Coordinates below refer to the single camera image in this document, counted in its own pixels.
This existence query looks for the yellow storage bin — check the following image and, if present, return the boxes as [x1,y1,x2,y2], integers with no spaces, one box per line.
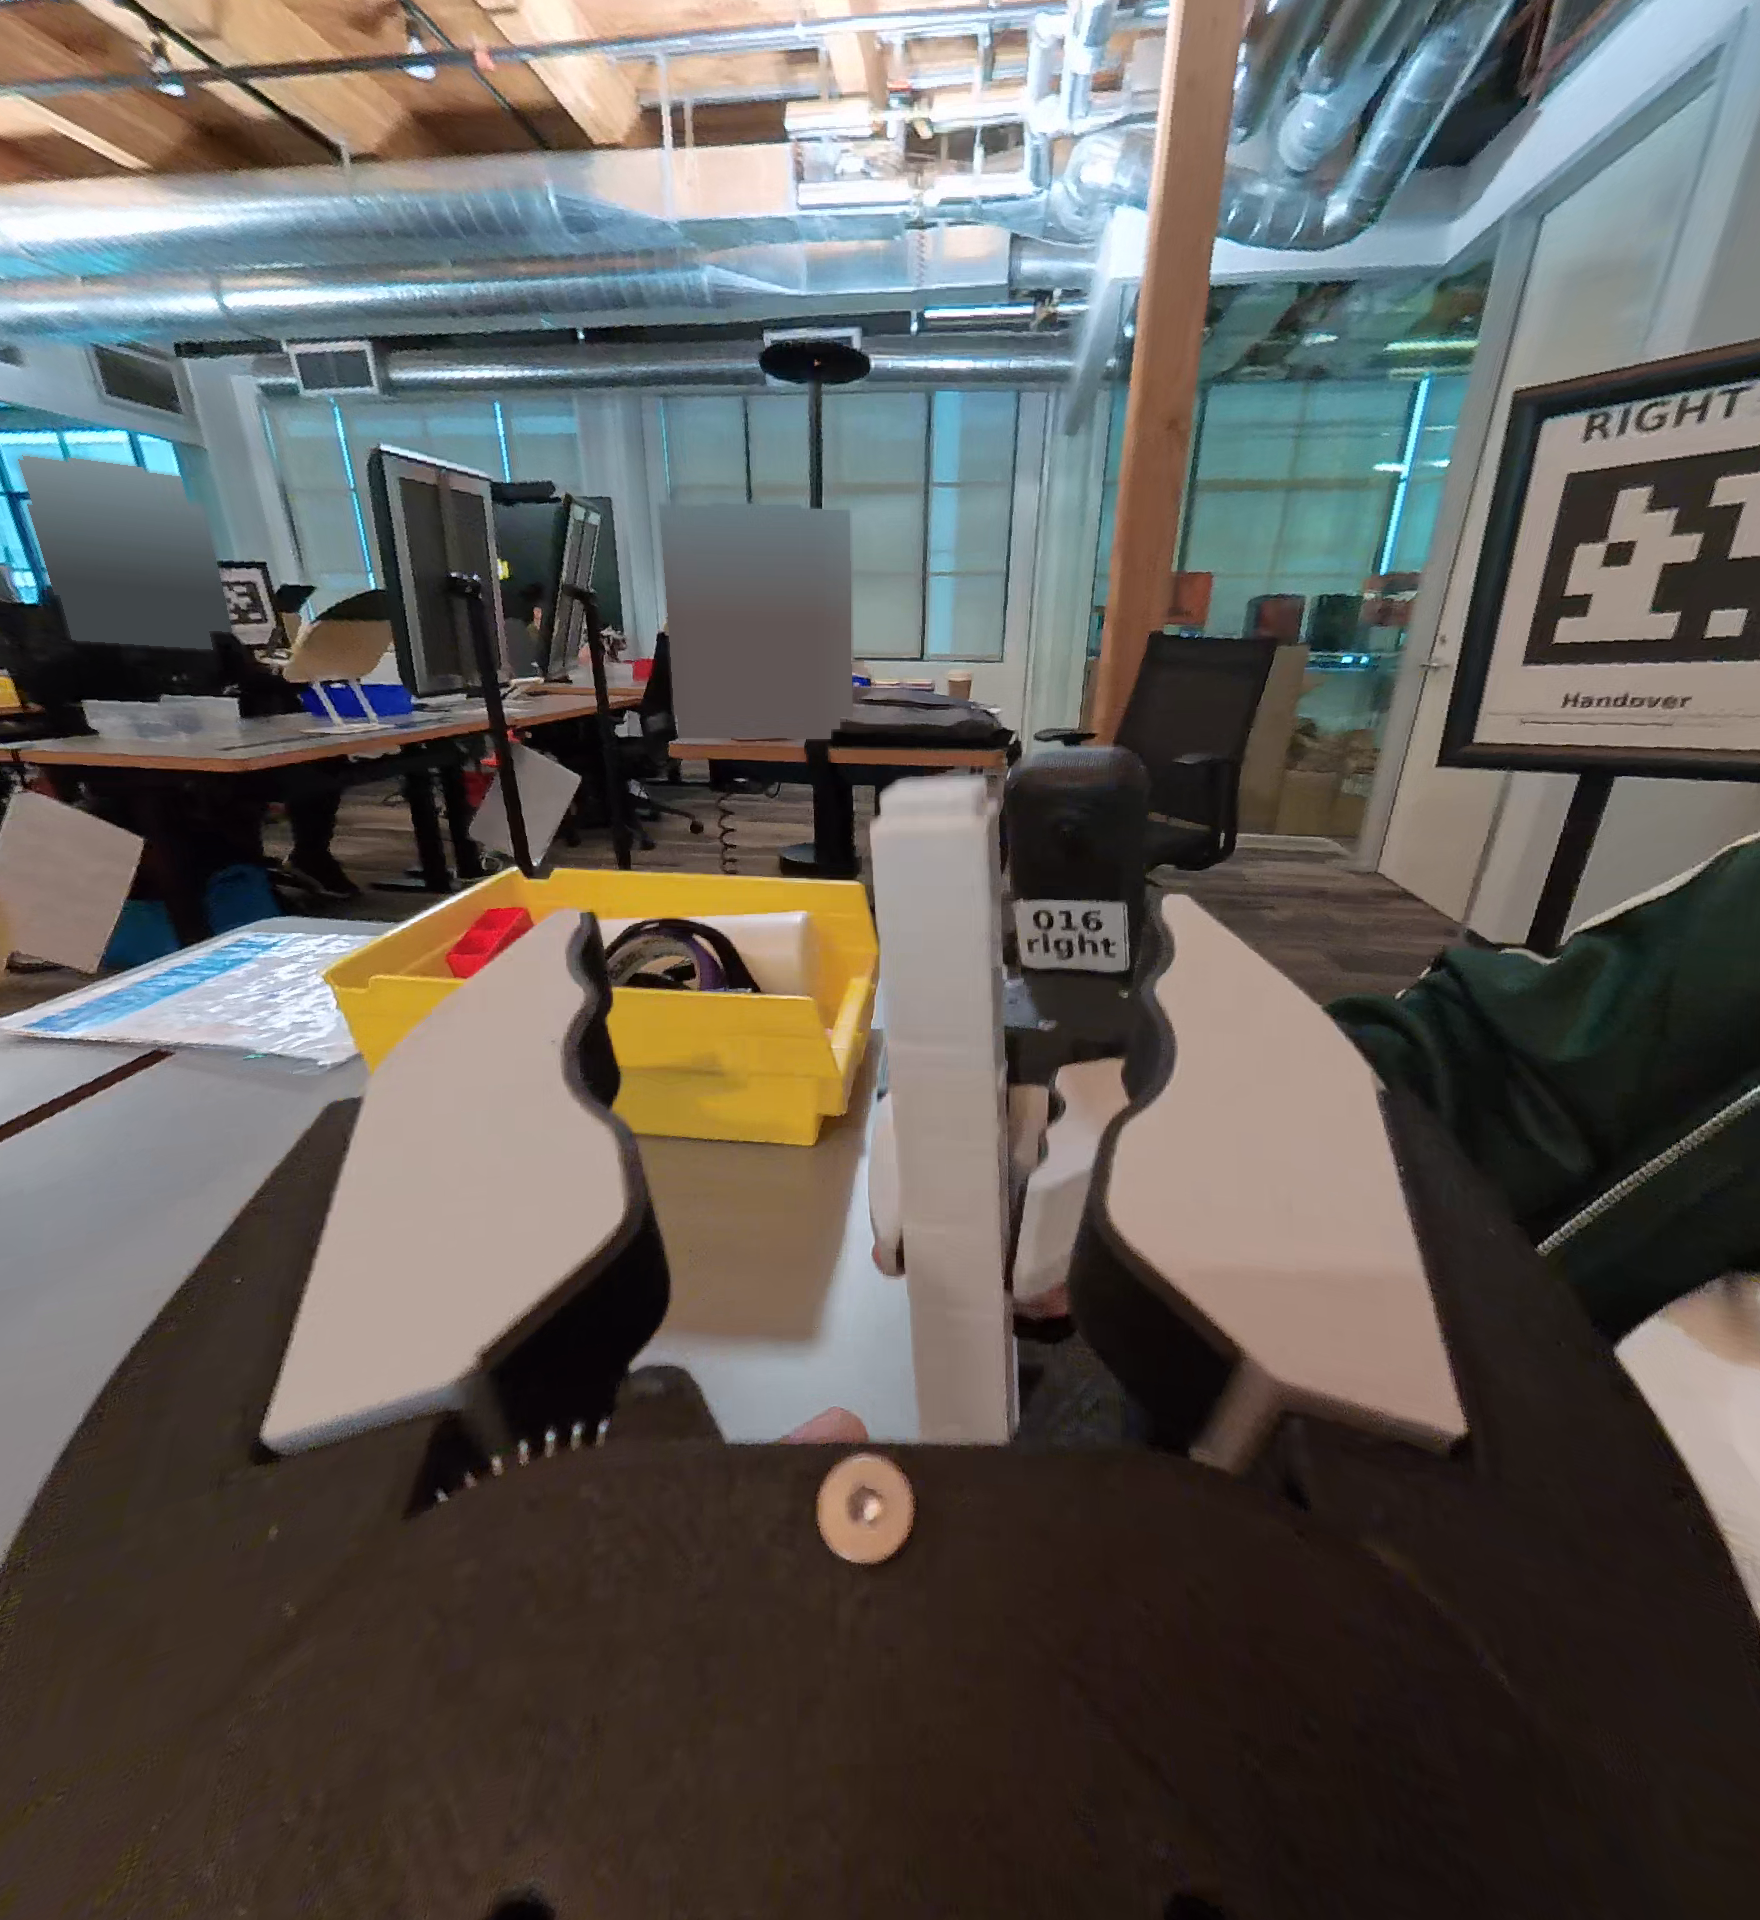
[325,871,882,1151]

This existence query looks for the grey desk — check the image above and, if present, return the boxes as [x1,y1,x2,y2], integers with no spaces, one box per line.
[0,915,942,1759]

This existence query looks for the blue bag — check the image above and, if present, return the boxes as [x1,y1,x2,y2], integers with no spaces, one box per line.
[106,863,283,970]

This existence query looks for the person's right forearm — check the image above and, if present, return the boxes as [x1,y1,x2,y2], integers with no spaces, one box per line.
[1331,823,1760,1345]

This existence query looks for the black framed marker sign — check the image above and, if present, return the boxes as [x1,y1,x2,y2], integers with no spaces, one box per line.
[1439,322,1760,962]

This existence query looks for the printed paper sheet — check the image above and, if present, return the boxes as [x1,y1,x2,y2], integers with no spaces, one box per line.
[2,931,373,1071]

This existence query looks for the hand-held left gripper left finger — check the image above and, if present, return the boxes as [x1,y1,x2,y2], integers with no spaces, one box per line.
[262,906,672,1460]

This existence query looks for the cardboard boxes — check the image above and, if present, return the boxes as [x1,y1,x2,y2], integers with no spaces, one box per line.
[1240,644,1378,834]

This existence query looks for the black bag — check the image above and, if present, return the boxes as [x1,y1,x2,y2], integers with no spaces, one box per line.
[833,697,1021,753]

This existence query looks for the black floor stand pole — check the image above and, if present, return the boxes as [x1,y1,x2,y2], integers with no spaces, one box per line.
[445,571,545,880]
[573,584,641,872]

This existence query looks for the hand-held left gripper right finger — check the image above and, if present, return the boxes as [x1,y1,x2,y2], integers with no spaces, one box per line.
[1072,894,1470,1477]

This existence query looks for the wooden post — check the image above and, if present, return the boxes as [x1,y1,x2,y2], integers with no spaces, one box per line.
[1087,0,1250,744]

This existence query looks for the white leaning board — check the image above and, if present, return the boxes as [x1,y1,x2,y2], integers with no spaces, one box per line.
[0,791,148,975]
[466,742,586,872]

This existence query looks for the white segmented block bar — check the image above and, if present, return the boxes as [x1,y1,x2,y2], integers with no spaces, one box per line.
[869,773,1021,1451]

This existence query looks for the black disc pole fixture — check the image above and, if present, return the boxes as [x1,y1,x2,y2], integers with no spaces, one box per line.
[756,336,874,513]

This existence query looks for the black office chair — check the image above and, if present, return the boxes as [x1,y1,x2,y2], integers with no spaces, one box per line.
[623,630,710,858]
[1037,630,1280,872]

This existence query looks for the small cardboard panel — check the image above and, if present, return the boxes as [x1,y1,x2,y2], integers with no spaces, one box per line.
[280,589,395,690]

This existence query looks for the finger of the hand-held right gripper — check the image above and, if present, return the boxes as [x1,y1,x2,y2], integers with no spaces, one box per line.
[1007,1068,1115,1202]

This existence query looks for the purple tape roll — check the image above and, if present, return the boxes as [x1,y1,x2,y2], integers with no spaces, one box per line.
[603,918,763,996]

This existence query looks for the black monitor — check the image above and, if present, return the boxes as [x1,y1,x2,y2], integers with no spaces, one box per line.
[366,444,511,700]
[494,495,621,684]

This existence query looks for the silver ventilation ducts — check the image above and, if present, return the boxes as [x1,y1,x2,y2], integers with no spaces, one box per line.
[0,0,1528,392]

